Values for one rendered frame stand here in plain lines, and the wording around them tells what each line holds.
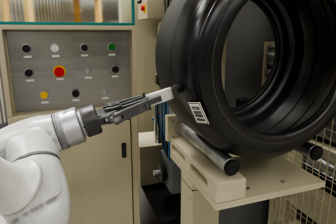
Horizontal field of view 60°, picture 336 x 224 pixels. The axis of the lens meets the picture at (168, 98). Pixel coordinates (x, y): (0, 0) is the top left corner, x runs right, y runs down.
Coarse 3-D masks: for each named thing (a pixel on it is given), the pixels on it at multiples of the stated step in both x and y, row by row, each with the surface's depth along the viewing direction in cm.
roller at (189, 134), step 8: (184, 128) 100; (184, 136) 99; (192, 136) 94; (200, 136) 91; (192, 144) 94; (200, 144) 88; (208, 144) 85; (208, 152) 83; (216, 152) 80; (224, 152) 79; (216, 160) 78; (224, 160) 75; (232, 160) 75; (224, 168) 74; (232, 168) 75
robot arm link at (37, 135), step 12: (24, 120) 65; (36, 120) 65; (48, 120) 65; (0, 132) 63; (12, 132) 63; (24, 132) 62; (36, 132) 63; (48, 132) 64; (0, 144) 61; (12, 144) 61; (24, 144) 60; (36, 144) 61; (48, 144) 62; (60, 144) 66; (0, 156) 61; (12, 156) 60; (24, 156) 59
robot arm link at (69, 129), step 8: (56, 112) 68; (64, 112) 67; (72, 112) 67; (56, 120) 65; (64, 120) 66; (72, 120) 66; (80, 120) 67; (56, 128) 65; (64, 128) 65; (72, 128) 65; (80, 128) 66; (64, 136) 65; (72, 136) 66; (80, 136) 67; (64, 144) 66; (72, 144) 68
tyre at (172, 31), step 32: (192, 0) 67; (224, 0) 64; (256, 0) 96; (288, 0) 96; (320, 0) 86; (160, 32) 81; (192, 32) 65; (224, 32) 65; (288, 32) 102; (320, 32) 93; (160, 64) 80; (192, 64) 66; (288, 64) 105; (320, 64) 95; (192, 96) 69; (224, 96) 68; (256, 96) 105; (288, 96) 103; (320, 96) 92; (192, 128) 80; (224, 128) 71; (256, 128) 100; (288, 128) 93; (320, 128) 81
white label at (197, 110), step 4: (188, 104) 70; (192, 104) 68; (196, 104) 67; (200, 104) 67; (192, 108) 69; (196, 108) 68; (200, 108) 67; (192, 112) 70; (196, 112) 69; (200, 112) 68; (196, 116) 70; (200, 116) 69; (204, 116) 68; (196, 120) 71; (200, 120) 70; (204, 120) 69
